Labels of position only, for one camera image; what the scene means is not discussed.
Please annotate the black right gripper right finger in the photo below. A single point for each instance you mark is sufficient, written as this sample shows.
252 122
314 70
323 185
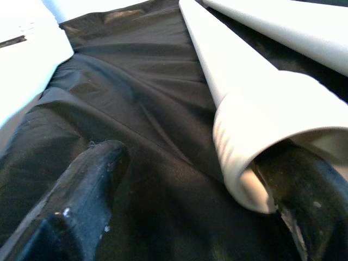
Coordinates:
312 204

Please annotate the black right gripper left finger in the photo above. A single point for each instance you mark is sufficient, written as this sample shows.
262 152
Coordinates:
84 195

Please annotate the white plastic table leg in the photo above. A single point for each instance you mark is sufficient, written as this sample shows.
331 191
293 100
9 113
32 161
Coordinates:
285 24
244 89

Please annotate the white plastic table top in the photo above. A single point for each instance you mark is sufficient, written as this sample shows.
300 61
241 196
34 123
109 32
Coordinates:
24 62

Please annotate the black plastic table cover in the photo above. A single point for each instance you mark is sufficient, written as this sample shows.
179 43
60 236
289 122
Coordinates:
149 95

